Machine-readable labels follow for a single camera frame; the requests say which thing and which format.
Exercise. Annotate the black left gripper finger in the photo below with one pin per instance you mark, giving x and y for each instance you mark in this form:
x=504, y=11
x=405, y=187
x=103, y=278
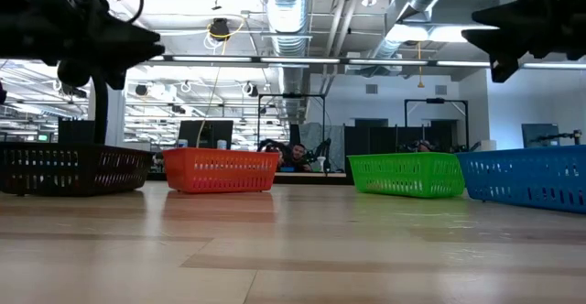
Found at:
x=133, y=31
x=128, y=61

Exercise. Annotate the white cylinder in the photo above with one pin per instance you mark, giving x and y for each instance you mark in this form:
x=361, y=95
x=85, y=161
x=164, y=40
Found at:
x=488, y=144

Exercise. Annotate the black computer monitor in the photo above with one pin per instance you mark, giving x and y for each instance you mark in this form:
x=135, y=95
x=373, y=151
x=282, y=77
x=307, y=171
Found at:
x=208, y=132

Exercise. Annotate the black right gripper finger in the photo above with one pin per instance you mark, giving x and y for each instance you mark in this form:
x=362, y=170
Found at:
x=496, y=47
x=501, y=13

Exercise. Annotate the black station frame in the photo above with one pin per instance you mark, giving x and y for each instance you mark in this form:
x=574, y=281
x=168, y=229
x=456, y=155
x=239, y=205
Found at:
x=435, y=100
x=290, y=95

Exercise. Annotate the person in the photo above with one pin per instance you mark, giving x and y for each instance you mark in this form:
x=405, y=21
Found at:
x=423, y=146
x=300, y=157

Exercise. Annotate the long ceiling light bar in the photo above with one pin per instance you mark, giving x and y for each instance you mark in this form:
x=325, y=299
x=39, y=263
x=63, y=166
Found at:
x=297, y=60

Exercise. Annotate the black plastic basket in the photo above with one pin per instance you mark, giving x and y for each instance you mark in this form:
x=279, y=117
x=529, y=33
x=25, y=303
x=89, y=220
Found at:
x=68, y=169

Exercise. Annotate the dark wall monitor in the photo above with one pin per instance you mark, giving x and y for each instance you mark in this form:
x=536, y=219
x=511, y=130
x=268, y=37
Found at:
x=540, y=133

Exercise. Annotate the black round ceiling fixture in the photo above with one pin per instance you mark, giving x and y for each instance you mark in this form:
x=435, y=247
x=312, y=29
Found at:
x=220, y=27

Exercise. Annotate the black box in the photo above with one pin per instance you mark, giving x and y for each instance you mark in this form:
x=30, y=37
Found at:
x=75, y=132

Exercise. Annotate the black partition panels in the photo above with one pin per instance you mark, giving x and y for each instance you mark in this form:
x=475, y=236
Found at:
x=384, y=138

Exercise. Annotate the orange plastic basket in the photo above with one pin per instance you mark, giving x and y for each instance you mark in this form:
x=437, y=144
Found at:
x=220, y=171

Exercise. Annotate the blue plastic basket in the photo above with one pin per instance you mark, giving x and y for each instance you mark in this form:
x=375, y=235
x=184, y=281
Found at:
x=526, y=178

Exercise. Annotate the green plastic basket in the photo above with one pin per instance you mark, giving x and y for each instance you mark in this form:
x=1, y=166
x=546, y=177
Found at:
x=407, y=176

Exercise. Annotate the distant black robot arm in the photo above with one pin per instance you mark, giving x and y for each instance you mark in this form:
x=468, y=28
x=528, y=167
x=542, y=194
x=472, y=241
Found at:
x=471, y=147
x=320, y=150

